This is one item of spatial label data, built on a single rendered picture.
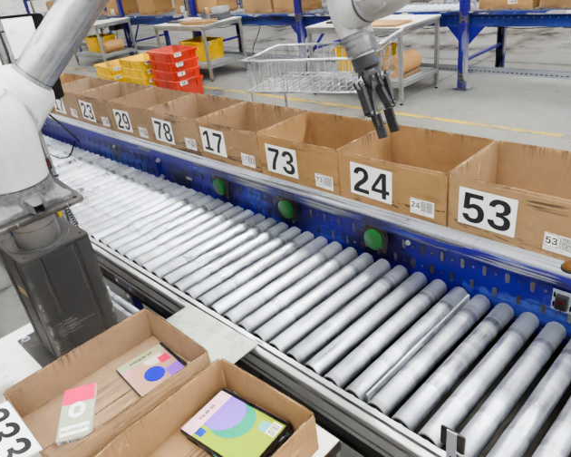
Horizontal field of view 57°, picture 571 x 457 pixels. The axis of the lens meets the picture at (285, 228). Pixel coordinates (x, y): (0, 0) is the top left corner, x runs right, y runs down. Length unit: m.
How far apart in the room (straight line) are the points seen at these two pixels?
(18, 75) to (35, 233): 0.39
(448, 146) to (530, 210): 0.49
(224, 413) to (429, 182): 0.83
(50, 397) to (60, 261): 0.33
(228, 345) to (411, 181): 0.69
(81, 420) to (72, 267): 0.37
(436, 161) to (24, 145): 1.25
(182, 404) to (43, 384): 0.37
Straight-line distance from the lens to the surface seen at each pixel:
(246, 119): 2.45
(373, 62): 1.52
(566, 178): 1.69
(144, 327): 1.48
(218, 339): 1.44
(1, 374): 1.63
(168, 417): 1.21
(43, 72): 1.49
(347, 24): 1.50
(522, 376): 1.31
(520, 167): 1.73
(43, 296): 1.42
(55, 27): 1.48
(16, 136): 1.31
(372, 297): 1.52
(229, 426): 1.16
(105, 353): 1.46
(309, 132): 2.18
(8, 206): 1.36
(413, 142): 1.88
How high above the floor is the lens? 1.65
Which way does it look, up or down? 29 degrees down
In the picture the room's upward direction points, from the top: 8 degrees counter-clockwise
